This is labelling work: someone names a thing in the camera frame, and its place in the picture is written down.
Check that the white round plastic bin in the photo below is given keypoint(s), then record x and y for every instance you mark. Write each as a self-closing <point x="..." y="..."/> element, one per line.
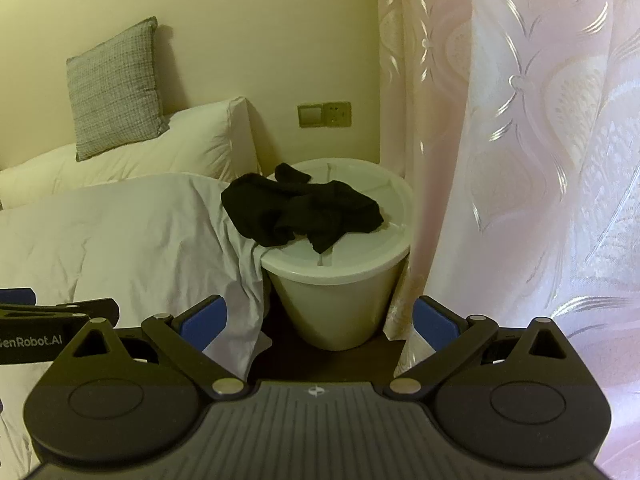
<point x="345" y="290"/>

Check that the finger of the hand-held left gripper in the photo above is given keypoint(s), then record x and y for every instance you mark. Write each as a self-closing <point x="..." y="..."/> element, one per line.
<point x="75" y="310"/>
<point x="15" y="295"/>

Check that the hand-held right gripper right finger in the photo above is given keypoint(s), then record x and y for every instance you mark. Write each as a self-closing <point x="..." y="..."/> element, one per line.
<point x="434" y="321"/>

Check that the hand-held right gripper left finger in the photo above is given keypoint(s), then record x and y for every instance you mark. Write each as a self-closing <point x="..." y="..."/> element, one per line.
<point x="202" y="324"/>

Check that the black garment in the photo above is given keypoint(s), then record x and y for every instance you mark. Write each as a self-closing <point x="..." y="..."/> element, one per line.
<point x="305" y="207"/>

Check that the olive wall socket panel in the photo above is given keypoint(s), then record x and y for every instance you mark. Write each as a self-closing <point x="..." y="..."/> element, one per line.
<point x="325" y="114"/>

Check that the grey woven cushion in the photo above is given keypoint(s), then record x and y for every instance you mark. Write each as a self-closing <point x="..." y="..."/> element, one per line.
<point x="117" y="90"/>

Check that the white pillow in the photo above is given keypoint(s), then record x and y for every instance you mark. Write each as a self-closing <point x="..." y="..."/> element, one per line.
<point x="200" y="145"/>

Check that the white duvet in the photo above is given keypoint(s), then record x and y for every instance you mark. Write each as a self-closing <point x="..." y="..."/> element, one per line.
<point x="125" y="240"/>

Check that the pink patterned curtain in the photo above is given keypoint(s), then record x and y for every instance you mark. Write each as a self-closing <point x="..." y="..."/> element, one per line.
<point x="525" y="160"/>

